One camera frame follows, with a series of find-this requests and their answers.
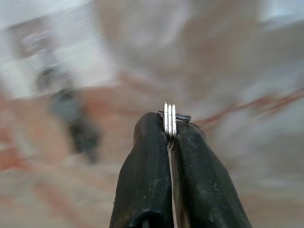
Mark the marble board with red edge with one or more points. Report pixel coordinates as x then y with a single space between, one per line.
225 83

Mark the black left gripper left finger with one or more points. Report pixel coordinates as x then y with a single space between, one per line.
147 178

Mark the key bunch with purple carabiner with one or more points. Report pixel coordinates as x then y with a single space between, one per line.
169 118

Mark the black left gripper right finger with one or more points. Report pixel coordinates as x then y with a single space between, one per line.
202 185

